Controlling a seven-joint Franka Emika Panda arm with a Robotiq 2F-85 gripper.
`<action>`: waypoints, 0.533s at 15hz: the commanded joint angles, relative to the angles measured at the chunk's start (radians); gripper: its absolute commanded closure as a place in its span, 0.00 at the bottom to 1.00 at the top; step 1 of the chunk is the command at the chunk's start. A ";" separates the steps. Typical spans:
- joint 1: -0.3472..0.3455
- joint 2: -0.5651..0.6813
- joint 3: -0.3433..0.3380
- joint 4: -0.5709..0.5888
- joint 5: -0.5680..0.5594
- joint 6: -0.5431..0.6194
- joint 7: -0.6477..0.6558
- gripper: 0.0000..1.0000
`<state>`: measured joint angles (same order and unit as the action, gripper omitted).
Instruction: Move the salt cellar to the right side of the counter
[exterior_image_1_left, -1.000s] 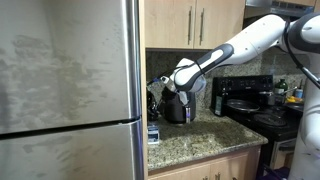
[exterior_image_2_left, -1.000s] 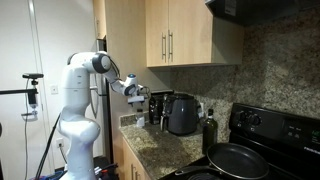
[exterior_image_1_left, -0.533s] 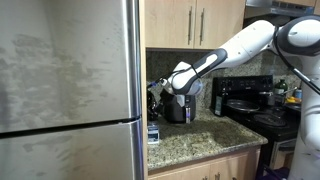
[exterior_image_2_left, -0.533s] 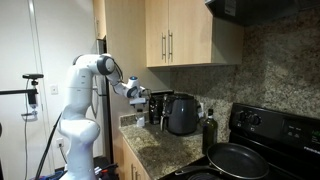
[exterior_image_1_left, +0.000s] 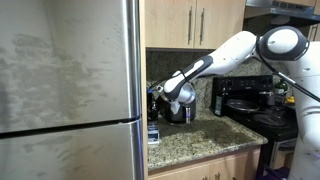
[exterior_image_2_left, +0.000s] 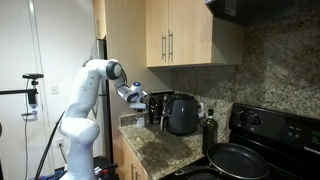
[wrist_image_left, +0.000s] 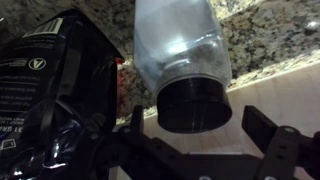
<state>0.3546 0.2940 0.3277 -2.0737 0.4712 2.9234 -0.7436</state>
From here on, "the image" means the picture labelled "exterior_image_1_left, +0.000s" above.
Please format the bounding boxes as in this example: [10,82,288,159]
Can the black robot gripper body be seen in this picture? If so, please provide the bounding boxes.
[146,88,160,113]

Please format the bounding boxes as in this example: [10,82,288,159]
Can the white blue salt box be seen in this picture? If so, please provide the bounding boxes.
[147,121,161,145]

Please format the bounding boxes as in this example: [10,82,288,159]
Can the wooden fridge side panel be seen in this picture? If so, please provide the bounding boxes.
[138,0,150,180]

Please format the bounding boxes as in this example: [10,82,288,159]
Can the wooden lower cabinet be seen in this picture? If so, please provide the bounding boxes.
[147,145,263,180]

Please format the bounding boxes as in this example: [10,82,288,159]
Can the dark olive oil bottle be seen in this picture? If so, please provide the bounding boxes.
[214,87,224,117]

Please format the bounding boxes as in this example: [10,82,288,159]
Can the wooden upper cabinet door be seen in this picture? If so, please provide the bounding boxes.
[145,0,197,50]
[195,0,247,50]

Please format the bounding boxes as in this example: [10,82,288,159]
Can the black frying pan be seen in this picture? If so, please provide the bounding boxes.
[226,98,261,113]

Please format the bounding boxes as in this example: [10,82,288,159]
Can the stainless steel refrigerator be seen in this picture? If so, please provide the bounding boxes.
[0,0,145,180]

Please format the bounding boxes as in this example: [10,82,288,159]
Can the black kitchen stove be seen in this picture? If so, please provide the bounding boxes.
[210,74,300,180]

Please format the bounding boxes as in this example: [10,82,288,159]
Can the small metal pot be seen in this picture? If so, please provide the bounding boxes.
[259,90,277,107]

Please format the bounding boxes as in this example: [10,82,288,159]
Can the green capped bottle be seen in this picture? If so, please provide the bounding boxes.
[274,79,289,106]

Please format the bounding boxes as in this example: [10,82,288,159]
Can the purple object on floor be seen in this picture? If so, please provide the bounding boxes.
[263,165,292,180]

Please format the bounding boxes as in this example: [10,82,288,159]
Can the black range hood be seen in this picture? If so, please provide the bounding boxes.
[242,0,320,28]

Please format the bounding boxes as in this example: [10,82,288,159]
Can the wooden cabinet beside hood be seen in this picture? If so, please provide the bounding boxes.
[306,22,320,43]

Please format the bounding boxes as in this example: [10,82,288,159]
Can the metal upper cabinet handle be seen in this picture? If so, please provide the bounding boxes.
[199,7,206,46]
[187,5,194,46]

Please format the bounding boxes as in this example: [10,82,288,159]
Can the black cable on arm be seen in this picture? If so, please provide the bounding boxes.
[255,34,320,103]

